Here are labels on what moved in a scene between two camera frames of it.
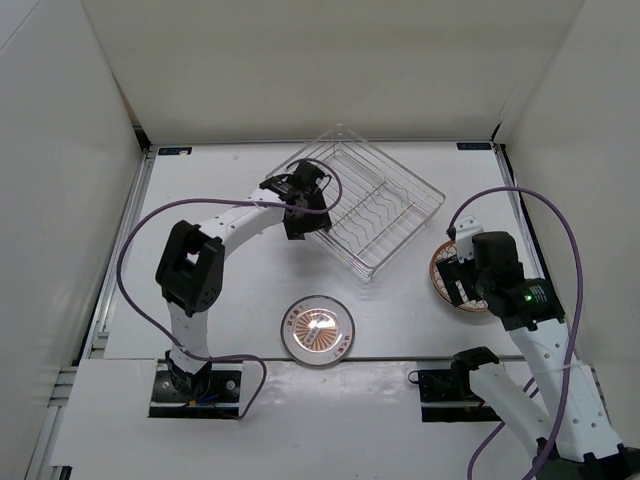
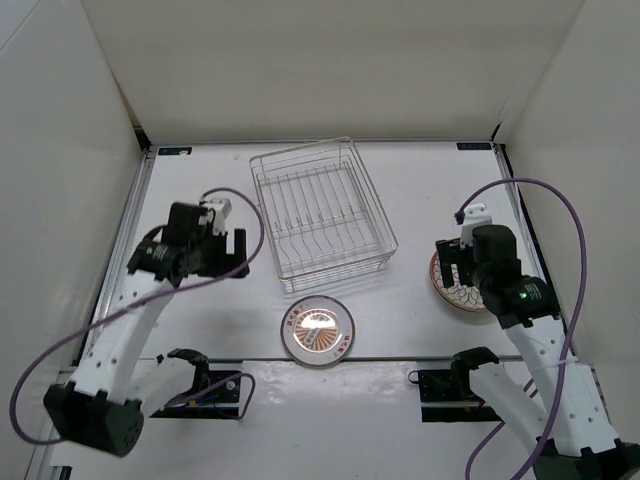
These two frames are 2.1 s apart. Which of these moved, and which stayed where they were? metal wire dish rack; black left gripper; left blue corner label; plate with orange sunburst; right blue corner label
Moved: black left gripper; metal wire dish rack
Stayed: left blue corner label; plate with orange sunburst; right blue corner label
